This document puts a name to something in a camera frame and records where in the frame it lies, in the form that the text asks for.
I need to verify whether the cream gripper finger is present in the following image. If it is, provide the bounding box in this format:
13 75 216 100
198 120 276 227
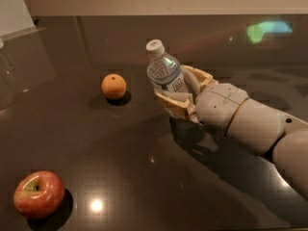
155 91 199 123
181 65 218 95

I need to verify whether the blue plastic water bottle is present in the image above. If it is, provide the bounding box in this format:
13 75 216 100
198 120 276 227
145 39 188 92

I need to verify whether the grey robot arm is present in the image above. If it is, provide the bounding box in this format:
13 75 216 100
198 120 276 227
153 65 308 198

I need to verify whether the orange fruit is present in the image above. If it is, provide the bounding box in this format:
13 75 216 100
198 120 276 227
101 74 126 100

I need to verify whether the red apple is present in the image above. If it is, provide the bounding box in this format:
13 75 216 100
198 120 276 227
13 170 65 219

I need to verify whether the clear glass jar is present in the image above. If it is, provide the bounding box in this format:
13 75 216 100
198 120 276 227
0 38 16 110

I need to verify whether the white slanted panel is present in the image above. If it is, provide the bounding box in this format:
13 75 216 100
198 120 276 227
0 0 40 40

